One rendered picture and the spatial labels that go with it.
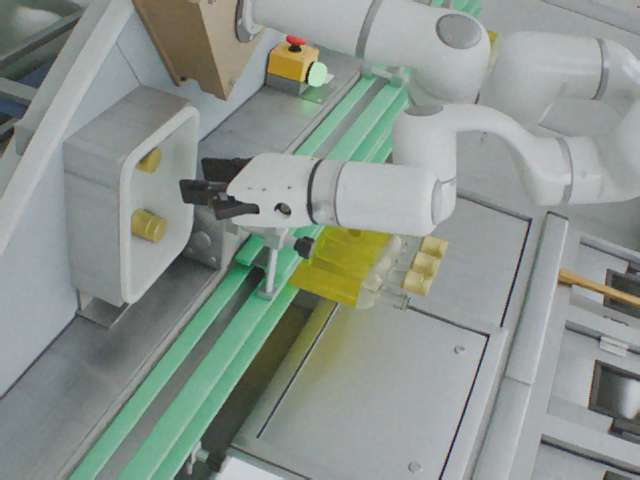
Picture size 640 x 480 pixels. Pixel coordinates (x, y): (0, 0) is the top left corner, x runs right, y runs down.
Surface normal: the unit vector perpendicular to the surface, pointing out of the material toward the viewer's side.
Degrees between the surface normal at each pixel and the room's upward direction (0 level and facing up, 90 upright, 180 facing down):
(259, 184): 106
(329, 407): 90
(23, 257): 0
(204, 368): 90
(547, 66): 74
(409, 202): 94
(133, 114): 90
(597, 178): 68
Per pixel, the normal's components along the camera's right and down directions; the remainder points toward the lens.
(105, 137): 0.15, -0.78
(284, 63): -0.36, 0.53
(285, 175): -0.15, -0.79
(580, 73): 0.00, 0.42
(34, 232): 0.92, 0.33
